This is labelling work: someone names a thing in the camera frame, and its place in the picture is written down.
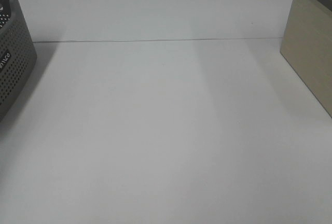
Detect grey perforated plastic basket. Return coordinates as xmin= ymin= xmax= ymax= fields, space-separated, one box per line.
xmin=1 ymin=0 xmax=37 ymax=119

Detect beige wooden box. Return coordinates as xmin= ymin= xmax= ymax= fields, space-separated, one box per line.
xmin=280 ymin=0 xmax=331 ymax=114

